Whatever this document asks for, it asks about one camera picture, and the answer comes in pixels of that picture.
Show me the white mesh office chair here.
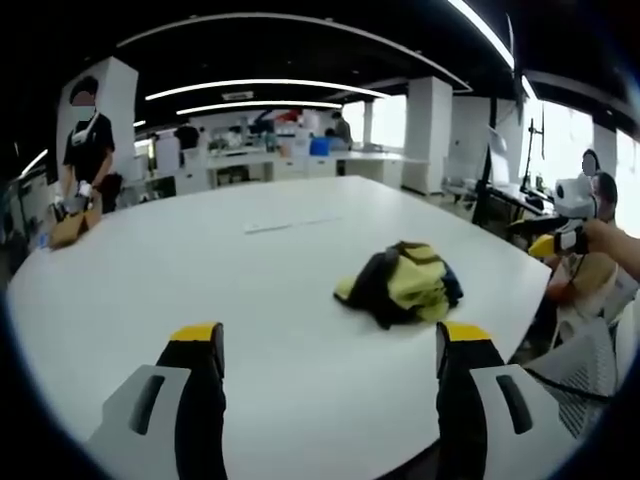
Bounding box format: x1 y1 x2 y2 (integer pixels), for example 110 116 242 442
522 294 640 441

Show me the ceiling light strip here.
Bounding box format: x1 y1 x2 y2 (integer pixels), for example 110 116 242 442
144 78 392 102
446 0 517 70
174 100 344 116

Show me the flat white strip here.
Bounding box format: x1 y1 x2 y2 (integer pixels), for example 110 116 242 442
243 215 343 235

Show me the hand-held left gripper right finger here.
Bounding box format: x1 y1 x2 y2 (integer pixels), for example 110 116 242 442
434 321 572 480

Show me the yellow and black garment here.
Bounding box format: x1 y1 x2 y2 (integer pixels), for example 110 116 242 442
333 240 467 331

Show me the brown cardboard box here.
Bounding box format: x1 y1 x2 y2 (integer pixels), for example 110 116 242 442
48 208 102 250

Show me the person's right hand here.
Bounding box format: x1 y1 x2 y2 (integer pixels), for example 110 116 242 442
582 218 624 269

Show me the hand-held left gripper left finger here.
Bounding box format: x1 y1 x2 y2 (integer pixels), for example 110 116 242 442
85 322 229 480

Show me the white office desk row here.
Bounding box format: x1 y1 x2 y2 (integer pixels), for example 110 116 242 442
203 148 432 193

